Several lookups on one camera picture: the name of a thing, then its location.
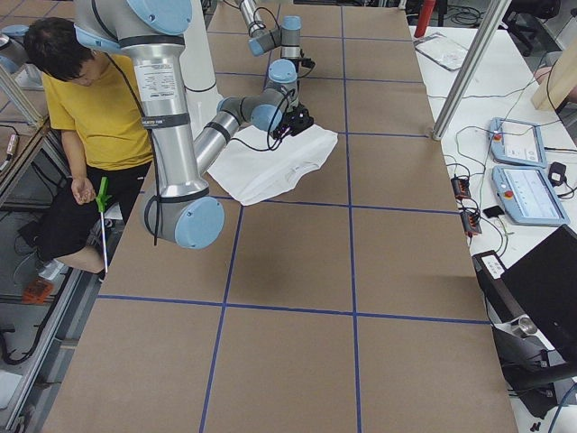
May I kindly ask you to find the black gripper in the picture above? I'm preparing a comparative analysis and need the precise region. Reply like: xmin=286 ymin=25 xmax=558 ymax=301
xmin=272 ymin=104 xmax=315 ymax=138

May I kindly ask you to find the white long-sleeve printed shirt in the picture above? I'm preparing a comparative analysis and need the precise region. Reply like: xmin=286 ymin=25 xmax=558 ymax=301
xmin=208 ymin=125 xmax=338 ymax=206

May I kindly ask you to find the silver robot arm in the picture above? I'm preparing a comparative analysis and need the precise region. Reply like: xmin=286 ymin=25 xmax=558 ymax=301
xmin=235 ymin=0 xmax=316 ymax=71
xmin=75 ymin=1 xmax=315 ymax=249

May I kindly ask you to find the red cylinder object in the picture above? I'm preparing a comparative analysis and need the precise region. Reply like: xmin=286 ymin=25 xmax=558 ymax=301
xmin=414 ymin=0 xmax=436 ymax=39

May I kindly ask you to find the upper black orange connector box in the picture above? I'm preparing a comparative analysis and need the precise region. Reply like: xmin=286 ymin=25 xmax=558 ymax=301
xmin=451 ymin=177 xmax=472 ymax=200

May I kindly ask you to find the black orange connector box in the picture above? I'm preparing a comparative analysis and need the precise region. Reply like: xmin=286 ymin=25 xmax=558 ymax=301
xmin=460 ymin=209 xmax=482 ymax=238
xmin=451 ymin=177 xmax=472 ymax=200

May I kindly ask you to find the person in yellow shirt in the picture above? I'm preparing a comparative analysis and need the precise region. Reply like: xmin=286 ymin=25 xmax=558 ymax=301
xmin=23 ymin=17 xmax=153 ymax=277

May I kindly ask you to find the lower black orange connector box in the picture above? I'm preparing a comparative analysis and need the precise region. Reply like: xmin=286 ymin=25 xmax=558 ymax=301
xmin=460 ymin=209 xmax=482 ymax=238

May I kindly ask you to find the upper blue teach pendant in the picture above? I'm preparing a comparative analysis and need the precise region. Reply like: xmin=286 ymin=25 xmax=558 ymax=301
xmin=489 ymin=117 xmax=547 ymax=169

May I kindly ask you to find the blue teach pendant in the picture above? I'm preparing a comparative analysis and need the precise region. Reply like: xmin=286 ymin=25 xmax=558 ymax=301
xmin=491 ymin=165 xmax=570 ymax=226
xmin=489 ymin=117 xmax=547 ymax=169

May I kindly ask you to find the small black phone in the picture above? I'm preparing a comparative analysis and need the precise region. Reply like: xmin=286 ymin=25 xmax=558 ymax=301
xmin=482 ymin=206 xmax=505 ymax=218

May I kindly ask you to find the lower blue teach pendant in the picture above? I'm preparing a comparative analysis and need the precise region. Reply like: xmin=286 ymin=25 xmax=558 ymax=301
xmin=491 ymin=165 xmax=570 ymax=226

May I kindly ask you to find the black plug adapter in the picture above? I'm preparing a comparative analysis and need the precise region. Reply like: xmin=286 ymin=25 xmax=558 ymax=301
xmin=548 ymin=161 xmax=567 ymax=187

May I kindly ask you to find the wooden board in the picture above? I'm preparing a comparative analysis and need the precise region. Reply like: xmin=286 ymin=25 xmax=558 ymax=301
xmin=531 ymin=48 xmax=576 ymax=111

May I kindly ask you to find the black laptop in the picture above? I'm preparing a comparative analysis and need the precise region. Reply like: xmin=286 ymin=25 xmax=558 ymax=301
xmin=472 ymin=225 xmax=576 ymax=362

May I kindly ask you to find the orange floor box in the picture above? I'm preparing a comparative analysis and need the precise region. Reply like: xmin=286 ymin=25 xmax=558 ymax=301
xmin=22 ymin=277 xmax=54 ymax=304

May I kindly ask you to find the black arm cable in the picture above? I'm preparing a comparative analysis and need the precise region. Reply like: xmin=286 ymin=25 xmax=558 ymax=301
xmin=227 ymin=88 xmax=294 ymax=152

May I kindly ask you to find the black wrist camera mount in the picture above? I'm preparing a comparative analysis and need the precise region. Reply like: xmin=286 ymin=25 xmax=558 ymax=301
xmin=296 ymin=55 xmax=316 ymax=70

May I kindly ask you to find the white camera pole base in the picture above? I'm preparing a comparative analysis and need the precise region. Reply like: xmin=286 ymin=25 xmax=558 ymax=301
xmin=179 ymin=0 xmax=222 ymax=138

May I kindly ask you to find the green handled grabber stick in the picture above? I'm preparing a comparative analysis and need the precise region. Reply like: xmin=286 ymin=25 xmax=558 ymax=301
xmin=96 ymin=176 xmax=111 ymax=272

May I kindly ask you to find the aluminium frame post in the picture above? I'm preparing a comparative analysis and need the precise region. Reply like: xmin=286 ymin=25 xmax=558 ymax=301
xmin=431 ymin=0 xmax=511 ymax=141

